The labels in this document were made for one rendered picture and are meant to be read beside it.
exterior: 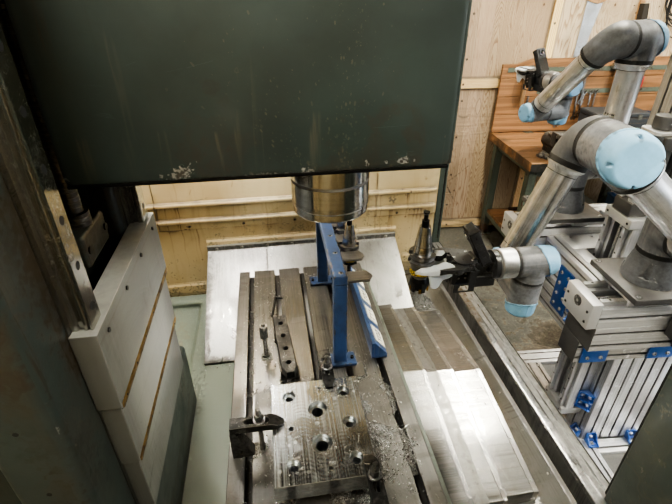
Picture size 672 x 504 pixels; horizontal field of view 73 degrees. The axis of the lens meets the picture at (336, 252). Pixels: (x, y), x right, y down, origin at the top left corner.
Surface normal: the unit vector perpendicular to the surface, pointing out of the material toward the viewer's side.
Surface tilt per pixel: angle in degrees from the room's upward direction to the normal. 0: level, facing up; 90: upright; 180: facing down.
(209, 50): 90
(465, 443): 8
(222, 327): 24
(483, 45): 90
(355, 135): 90
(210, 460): 0
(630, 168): 85
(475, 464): 7
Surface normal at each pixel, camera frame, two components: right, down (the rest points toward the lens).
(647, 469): -0.99, 0.08
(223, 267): 0.06, -0.57
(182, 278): 0.15, 0.51
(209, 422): 0.00, -0.86
